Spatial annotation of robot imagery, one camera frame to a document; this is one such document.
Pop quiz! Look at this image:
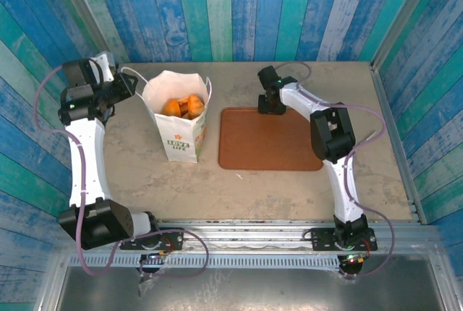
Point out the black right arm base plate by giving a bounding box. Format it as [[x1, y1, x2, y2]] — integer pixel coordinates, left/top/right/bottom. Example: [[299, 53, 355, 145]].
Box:
[[310, 226, 378, 252]]

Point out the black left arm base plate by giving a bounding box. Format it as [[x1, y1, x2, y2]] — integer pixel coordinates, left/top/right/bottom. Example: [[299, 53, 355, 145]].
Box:
[[119, 227, 184, 252]]

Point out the clear plastic wrap piece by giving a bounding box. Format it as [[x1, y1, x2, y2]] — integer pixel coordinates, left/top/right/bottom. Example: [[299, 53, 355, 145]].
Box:
[[137, 270, 162, 297]]

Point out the white printed paper bag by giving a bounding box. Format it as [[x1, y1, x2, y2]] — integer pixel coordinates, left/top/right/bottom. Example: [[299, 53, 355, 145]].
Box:
[[121, 67, 213, 163]]

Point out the aluminium table side rail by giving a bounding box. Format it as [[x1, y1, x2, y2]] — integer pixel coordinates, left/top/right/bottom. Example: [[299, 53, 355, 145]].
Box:
[[370, 64, 428, 224]]

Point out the golden striped bread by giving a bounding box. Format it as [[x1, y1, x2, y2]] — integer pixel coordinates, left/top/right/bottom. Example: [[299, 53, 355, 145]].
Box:
[[187, 93, 206, 120]]

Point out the small controller circuit board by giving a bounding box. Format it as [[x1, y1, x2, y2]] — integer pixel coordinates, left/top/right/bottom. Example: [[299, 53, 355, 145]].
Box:
[[339, 252, 370, 265], [140, 251, 171, 265]]

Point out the slotted grey cable duct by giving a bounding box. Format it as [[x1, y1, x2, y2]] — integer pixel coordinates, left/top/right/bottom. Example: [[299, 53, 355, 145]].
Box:
[[68, 252, 343, 271]]

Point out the aluminium extrusion rail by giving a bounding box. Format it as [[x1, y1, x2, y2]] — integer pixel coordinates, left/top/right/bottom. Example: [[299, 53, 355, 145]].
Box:
[[54, 218, 444, 254]]

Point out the grey metal panel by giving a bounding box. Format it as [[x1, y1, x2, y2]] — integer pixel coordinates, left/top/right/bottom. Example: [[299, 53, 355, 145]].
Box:
[[35, 265, 453, 311]]

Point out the brown plastic tray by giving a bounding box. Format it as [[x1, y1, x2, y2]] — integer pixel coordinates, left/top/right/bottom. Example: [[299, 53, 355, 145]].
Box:
[[218, 107, 324, 171]]

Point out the aluminium corner post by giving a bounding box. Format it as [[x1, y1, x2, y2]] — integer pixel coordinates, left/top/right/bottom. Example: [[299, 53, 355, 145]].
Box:
[[49, 0, 121, 73], [369, 0, 441, 70]]

